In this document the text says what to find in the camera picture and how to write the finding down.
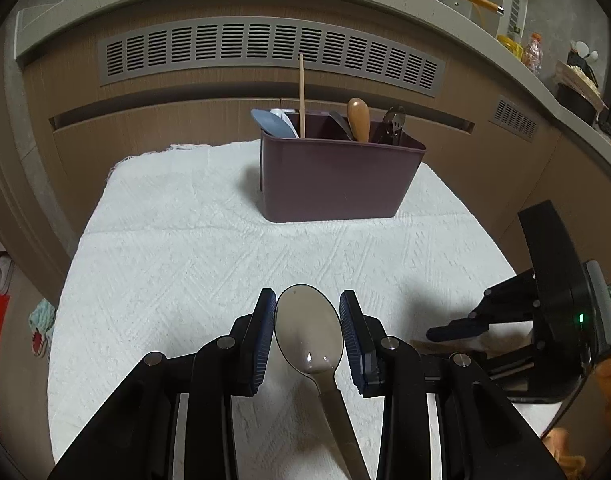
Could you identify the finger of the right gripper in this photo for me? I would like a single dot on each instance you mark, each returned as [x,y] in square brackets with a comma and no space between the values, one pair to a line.
[463,328]

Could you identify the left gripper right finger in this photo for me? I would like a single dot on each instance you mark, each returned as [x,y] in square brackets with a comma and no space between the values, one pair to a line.
[435,406]

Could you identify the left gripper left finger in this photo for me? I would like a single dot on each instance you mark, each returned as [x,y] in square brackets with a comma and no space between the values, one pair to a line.
[133,434]

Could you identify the wooden spoon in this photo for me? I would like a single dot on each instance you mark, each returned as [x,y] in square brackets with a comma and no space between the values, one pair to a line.
[359,120]

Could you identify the wooden chopstick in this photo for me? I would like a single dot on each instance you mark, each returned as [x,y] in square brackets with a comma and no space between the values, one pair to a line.
[490,348]
[302,97]

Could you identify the small steel spoon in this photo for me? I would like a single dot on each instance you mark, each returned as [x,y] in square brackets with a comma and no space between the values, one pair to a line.
[390,130]

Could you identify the white plastic soup spoon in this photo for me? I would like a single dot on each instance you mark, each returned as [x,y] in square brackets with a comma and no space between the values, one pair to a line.
[278,112]

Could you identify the orange sleeve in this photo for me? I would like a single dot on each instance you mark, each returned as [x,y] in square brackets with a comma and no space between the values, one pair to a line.
[581,442]

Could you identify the white textured towel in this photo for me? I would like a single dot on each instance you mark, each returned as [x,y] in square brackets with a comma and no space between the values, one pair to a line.
[177,248]

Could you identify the small grey vent grille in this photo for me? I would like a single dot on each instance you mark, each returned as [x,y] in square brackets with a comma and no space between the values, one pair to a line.
[510,117]

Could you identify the maroon plastic utensil caddy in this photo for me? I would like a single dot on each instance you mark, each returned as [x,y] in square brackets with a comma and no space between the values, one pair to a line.
[326,176]

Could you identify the plastic bottle on counter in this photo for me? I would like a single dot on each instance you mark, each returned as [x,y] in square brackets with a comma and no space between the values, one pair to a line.
[533,53]

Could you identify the blue spatula in caddy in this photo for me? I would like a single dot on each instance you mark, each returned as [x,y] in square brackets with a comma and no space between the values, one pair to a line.
[272,124]

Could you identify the long grey vent grille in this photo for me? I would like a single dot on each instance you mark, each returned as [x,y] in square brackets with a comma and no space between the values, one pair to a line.
[250,41]

